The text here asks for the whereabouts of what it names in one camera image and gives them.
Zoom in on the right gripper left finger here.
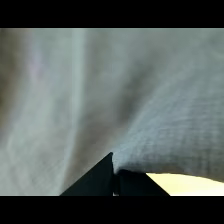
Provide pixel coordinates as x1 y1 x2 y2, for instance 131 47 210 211
59 151 115 197

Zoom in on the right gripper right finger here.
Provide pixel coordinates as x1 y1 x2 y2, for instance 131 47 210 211
114 168 171 197

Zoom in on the brown garment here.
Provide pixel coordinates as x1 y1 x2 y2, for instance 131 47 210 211
0 28 224 197

